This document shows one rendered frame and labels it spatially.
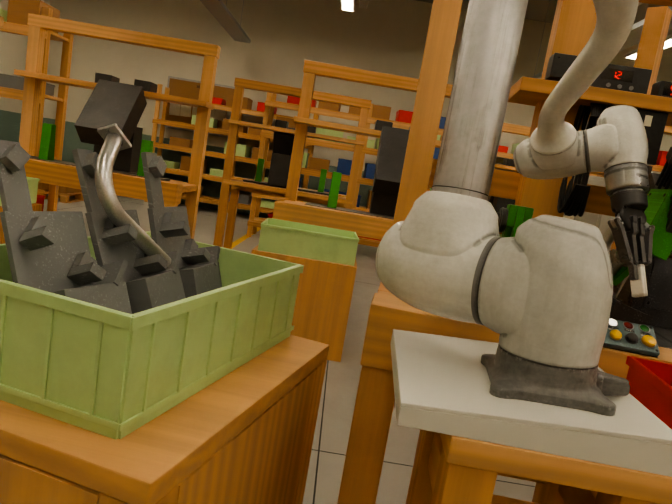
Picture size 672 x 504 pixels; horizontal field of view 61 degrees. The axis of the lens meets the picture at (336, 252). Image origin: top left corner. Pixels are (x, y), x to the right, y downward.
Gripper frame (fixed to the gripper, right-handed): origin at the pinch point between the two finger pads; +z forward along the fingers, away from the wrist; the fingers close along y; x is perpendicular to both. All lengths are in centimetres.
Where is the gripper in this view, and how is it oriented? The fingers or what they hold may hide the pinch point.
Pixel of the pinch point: (638, 280)
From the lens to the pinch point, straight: 142.7
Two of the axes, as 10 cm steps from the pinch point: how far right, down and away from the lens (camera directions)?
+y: 9.0, 1.1, 4.1
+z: -0.1, 9.7, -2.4
